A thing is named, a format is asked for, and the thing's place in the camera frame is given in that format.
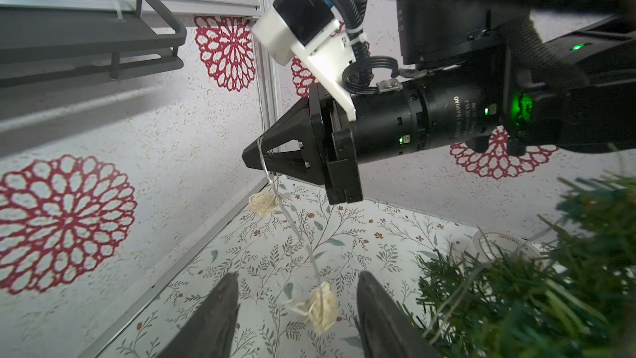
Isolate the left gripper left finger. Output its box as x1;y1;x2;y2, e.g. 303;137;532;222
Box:
157;273;239;358

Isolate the grey wall shelf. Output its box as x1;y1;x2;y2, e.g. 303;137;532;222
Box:
1;0;187;94

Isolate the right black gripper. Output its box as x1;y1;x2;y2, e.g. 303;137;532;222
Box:
242;65;502;204

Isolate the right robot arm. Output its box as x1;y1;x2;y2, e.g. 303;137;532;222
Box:
243;0;635;204

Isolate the beige rattan ball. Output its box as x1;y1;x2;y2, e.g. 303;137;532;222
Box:
248;191;281;218
284;281;337;336

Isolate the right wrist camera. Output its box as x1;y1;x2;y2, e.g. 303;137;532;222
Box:
252;0;368;122

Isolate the clear string light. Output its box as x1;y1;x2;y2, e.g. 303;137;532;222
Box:
255;136;548;319

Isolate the clear tape roll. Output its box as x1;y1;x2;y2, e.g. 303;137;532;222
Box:
465;230;542;263

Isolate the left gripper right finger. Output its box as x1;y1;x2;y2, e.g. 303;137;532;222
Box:
356;271;440;358

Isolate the green christmas tree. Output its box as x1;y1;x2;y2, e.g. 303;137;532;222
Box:
408;174;635;357

